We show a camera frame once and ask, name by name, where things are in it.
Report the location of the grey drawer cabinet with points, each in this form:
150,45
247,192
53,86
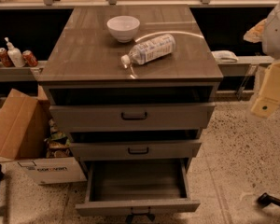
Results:
85,68

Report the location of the black chair leg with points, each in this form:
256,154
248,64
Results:
265,199

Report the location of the grey drawer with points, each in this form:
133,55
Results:
122,118
140,150
139,187

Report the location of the brown cardboard box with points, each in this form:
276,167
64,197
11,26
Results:
24,126

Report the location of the grey top drawer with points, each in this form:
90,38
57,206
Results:
122,118

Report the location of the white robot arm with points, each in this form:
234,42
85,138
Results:
267,32

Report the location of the white pump dispenser bottle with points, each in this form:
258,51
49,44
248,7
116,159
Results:
14,54

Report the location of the grey middle drawer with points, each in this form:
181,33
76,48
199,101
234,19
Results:
140,150

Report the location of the white ceramic bowl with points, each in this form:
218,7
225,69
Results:
123,28

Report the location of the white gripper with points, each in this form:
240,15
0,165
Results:
277,34

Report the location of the snack bags in box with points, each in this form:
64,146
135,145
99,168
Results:
57,143

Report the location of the red soda can left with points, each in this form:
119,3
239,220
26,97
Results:
5,60

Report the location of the clear plastic water bottle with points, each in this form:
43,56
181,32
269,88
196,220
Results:
149,50

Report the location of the grey bottom drawer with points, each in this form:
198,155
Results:
139,187

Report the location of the white folded cloth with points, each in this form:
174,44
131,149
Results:
225,56

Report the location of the red soda can right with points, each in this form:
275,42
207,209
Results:
30,59

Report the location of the red soda can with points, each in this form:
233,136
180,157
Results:
5,60
30,59

